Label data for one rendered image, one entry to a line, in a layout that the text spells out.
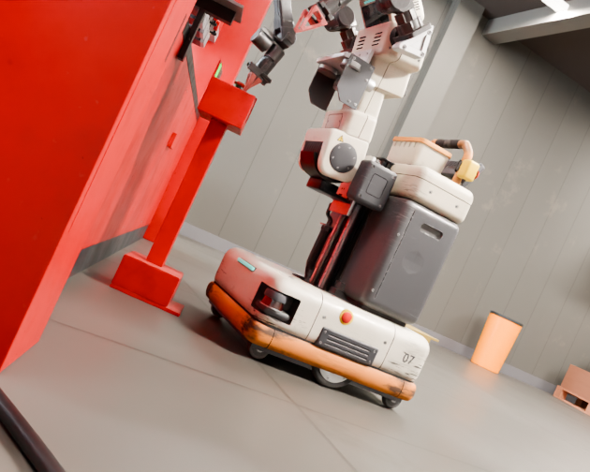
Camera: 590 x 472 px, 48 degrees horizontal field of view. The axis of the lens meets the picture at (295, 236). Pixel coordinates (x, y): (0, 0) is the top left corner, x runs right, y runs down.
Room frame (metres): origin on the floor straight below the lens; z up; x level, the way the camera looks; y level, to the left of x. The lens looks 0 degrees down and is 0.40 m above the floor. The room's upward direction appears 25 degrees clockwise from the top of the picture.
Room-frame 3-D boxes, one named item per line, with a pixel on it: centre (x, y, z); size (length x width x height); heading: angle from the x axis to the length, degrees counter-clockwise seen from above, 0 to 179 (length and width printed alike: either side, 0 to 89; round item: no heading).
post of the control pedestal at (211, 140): (2.28, 0.40, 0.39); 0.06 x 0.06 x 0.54; 6
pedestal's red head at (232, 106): (2.28, 0.40, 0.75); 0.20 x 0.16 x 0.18; 6
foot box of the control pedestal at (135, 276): (2.29, 0.37, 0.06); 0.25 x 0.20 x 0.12; 96
